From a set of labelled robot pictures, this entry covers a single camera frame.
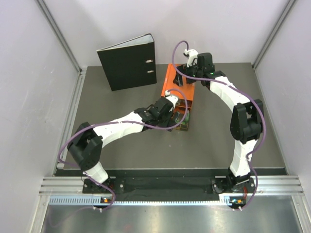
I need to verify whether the black lever arch binder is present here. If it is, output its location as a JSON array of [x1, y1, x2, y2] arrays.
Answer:
[[97, 33, 157, 91]]

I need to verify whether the orange plastic box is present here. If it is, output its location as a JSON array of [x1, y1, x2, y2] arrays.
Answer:
[[160, 63, 196, 115]]

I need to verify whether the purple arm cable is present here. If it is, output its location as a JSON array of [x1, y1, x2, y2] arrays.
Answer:
[[171, 40, 267, 211], [58, 89, 189, 212]]

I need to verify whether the aluminium frame rail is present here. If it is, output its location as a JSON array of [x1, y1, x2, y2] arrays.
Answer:
[[39, 175, 304, 196]]

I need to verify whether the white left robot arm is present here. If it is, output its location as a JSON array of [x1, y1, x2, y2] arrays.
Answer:
[[67, 92, 178, 193]]

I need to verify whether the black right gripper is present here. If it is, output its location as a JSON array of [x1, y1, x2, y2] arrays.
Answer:
[[173, 61, 203, 88]]

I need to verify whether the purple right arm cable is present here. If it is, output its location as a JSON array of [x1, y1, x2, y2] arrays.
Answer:
[[171, 40, 267, 211]]

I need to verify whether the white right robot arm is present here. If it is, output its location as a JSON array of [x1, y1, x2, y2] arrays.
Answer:
[[173, 49, 264, 194]]

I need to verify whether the slotted cable duct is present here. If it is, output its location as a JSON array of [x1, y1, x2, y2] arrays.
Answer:
[[48, 194, 234, 206]]

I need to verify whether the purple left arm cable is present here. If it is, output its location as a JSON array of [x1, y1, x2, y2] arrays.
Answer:
[[58, 89, 189, 212]]

